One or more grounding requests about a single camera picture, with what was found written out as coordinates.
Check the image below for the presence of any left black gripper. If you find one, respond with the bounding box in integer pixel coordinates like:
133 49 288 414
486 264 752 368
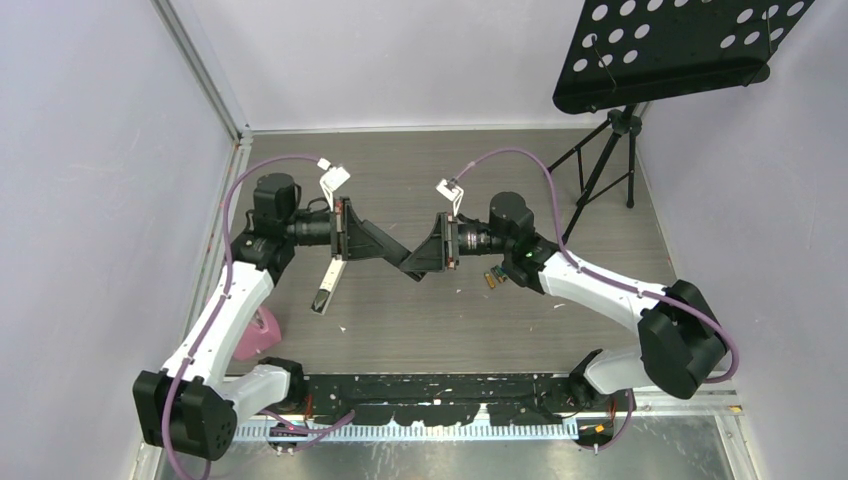
284 198 391 261

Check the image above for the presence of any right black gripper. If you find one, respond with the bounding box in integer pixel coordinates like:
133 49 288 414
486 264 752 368
402 212 513 273

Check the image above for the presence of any green orange battery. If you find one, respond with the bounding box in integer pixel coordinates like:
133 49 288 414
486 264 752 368
490 266 508 283

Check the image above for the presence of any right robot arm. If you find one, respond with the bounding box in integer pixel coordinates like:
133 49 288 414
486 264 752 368
399 192 731 411

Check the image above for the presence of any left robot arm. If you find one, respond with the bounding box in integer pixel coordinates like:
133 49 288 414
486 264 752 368
132 173 410 461

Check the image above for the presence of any white silver prism bar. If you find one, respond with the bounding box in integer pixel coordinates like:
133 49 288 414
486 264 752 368
311 257 346 315

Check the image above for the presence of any pink metronome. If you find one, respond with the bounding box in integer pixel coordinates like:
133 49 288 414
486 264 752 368
232 306 282 361

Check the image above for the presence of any black tripod stand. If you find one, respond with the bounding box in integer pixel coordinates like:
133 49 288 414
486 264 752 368
547 104 643 243

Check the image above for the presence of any black perforated music stand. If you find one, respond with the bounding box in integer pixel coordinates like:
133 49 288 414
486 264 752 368
552 0 812 115

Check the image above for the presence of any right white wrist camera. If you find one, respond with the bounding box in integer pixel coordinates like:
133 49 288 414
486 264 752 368
436 179 465 217

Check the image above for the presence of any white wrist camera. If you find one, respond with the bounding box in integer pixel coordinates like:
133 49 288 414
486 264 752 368
436 179 465 217
317 157 351 207

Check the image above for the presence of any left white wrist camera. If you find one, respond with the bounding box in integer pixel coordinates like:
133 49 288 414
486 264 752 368
317 157 351 207

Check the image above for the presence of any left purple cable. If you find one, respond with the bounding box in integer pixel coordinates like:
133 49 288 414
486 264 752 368
162 153 323 480

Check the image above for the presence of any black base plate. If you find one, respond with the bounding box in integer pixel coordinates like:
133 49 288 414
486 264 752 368
280 373 586 427

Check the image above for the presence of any white slotted cable duct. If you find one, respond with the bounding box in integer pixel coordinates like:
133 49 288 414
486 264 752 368
234 418 579 443

